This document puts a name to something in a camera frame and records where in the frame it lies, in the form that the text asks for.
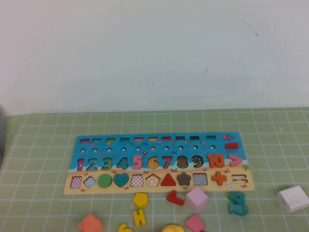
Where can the blue and tan puzzle board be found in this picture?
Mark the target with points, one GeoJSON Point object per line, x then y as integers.
{"type": "Point", "coordinates": [116, 172]}

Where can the green circle piece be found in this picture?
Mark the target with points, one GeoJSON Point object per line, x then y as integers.
{"type": "Point", "coordinates": [105, 180]}

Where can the light pink square block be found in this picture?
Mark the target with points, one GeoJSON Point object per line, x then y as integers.
{"type": "Point", "coordinates": [196, 199]}

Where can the yellow rounded block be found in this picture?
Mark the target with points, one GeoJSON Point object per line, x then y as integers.
{"type": "Point", "coordinates": [172, 229]}

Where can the orange number ten piece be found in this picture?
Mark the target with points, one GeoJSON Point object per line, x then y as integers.
{"type": "Point", "coordinates": [210, 160]}

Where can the teal fish piece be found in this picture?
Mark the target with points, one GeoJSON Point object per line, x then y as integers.
{"type": "Point", "coordinates": [239, 209]}

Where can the pink greater-than sign piece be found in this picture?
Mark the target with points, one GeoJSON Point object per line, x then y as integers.
{"type": "Point", "coordinates": [237, 160]}

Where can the pink number five piece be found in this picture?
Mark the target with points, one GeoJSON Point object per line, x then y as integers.
{"type": "Point", "coordinates": [138, 164]}

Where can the pink diamond block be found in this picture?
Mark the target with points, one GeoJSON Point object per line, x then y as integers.
{"type": "Point", "coordinates": [194, 223]}

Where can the teal heart piece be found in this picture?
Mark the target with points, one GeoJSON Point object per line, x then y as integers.
{"type": "Point", "coordinates": [121, 179]}

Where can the red minus block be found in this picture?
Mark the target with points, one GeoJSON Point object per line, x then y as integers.
{"type": "Point", "coordinates": [231, 145]}

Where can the orange plus piece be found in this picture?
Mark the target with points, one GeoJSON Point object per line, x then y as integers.
{"type": "Point", "coordinates": [219, 178]}

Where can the brown star piece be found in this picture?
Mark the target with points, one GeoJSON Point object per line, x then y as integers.
{"type": "Point", "coordinates": [184, 178]}

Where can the yellow letter H piece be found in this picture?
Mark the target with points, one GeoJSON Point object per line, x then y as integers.
{"type": "Point", "coordinates": [139, 218]}

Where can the red triangle piece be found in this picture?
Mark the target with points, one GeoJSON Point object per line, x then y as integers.
{"type": "Point", "coordinates": [168, 181]}

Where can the orange block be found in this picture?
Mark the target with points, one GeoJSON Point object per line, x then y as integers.
{"type": "Point", "coordinates": [90, 224]}

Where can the teal number four piece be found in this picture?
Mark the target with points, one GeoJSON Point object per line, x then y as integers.
{"type": "Point", "coordinates": [233, 197]}

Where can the white plug charger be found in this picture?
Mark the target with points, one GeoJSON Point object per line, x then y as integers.
{"type": "Point", "coordinates": [293, 199]}

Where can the yellow number six piece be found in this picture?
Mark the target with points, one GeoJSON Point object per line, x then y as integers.
{"type": "Point", "coordinates": [123, 228]}

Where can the red number seven piece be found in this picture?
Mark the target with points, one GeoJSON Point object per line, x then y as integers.
{"type": "Point", "coordinates": [177, 200]}

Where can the yellow pentagon block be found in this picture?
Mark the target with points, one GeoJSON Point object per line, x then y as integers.
{"type": "Point", "coordinates": [140, 200]}

